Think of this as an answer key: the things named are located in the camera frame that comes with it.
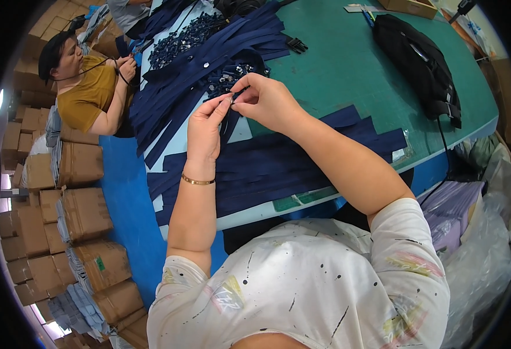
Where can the person's left hand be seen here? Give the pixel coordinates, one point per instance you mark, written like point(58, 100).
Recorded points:
point(203, 135)

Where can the black plastic buckle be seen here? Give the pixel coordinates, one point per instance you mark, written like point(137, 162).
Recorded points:
point(297, 45)

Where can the person's right hand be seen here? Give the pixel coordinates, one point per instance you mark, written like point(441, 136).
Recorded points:
point(271, 104)

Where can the black hand tool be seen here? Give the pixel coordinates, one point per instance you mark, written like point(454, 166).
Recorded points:
point(461, 8)

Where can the stack of purple packets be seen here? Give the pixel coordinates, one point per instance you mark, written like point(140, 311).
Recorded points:
point(449, 209)

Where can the small cardboard box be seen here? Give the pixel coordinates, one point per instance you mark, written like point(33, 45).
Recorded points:
point(408, 6)

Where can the black bag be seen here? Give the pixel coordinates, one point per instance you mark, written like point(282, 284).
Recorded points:
point(421, 65)

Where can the heap of clear plastic bags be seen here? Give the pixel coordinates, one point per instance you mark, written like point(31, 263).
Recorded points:
point(482, 244)

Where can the heap of navy buckled loops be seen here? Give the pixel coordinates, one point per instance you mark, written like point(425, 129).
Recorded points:
point(185, 41)

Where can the green table mat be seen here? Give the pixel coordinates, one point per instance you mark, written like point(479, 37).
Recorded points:
point(351, 74)

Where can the small clear plastic bag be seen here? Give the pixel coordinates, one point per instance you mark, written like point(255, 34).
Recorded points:
point(403, 149)

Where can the stacks of cardboard cartons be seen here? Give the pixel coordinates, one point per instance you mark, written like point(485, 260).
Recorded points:
point(68, 200)

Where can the person's body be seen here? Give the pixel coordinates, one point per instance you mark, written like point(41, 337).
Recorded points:
point(299, 283)

